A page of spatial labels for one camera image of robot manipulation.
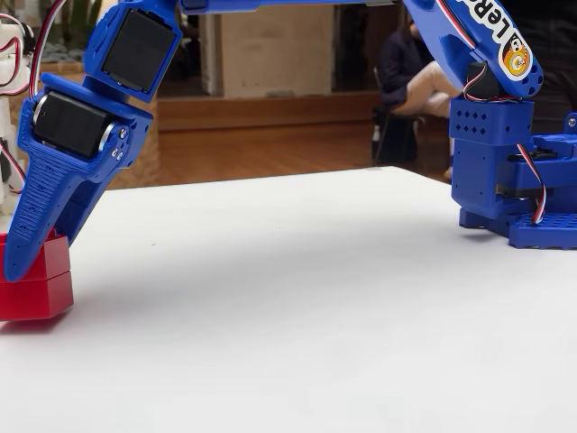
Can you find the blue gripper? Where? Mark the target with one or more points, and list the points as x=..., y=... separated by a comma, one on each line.
x=72, y=124

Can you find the small red cube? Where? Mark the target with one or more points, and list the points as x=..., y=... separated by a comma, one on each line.
x=45, y=293

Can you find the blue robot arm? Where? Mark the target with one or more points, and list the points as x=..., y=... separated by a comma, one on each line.
x=482, y=153

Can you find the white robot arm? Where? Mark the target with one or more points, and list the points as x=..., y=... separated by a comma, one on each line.
x=9, y=74

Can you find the green potted plants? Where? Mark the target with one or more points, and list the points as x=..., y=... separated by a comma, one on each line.
x=74, y=27

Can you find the wooden bench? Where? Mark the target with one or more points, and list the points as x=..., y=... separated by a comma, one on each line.
x=270, y=110

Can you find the beige pillar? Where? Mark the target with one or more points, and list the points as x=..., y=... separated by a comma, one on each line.
x=270, y=49

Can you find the black chair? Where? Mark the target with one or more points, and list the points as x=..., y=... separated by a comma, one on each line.
x=396, y=140

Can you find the seated person in dark jacket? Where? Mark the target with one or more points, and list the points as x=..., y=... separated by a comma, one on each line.
x=396, y=58

